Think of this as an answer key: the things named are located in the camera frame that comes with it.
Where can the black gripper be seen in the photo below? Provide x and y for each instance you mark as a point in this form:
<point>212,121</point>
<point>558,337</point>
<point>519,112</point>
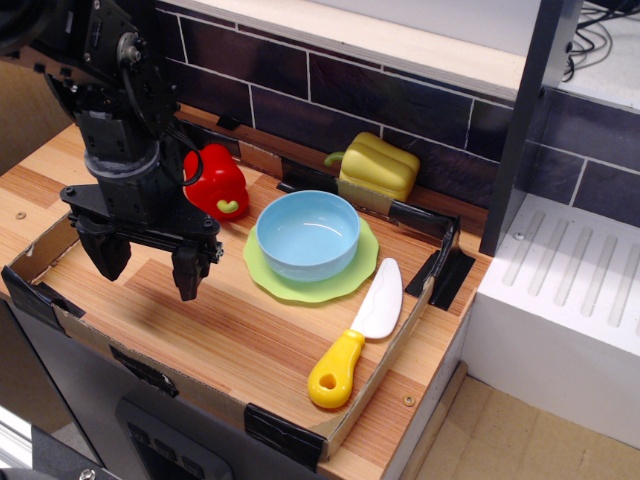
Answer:
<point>143,202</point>

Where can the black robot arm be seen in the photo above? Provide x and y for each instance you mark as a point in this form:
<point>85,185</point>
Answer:
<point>99,67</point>

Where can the light blue bowl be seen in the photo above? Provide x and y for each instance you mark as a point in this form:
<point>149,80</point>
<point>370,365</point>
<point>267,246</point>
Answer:
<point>308,236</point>

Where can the green plate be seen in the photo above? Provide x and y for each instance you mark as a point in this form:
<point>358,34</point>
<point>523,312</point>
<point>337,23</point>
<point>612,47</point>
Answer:
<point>344,283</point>

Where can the cardboard fence with black tape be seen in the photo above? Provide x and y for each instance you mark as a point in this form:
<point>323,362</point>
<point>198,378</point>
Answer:
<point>233,346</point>

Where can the red toy bell pepper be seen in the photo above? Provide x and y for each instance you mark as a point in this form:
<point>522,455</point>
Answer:
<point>220,190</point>

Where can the grey oven front panel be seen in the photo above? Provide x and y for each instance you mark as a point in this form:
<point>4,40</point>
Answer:
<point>165,452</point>

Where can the yellow toy bell pepper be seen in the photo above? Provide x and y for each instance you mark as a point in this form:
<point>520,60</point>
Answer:
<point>372,163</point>

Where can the white dish drainer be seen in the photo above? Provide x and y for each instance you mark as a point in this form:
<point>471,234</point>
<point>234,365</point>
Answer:
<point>555,321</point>

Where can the yellow handled toy knife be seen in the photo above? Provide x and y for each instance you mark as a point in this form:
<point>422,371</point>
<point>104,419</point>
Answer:
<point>331,381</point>

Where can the grey vertical post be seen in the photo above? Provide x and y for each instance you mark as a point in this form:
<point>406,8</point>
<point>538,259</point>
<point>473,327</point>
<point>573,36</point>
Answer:
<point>546,59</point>

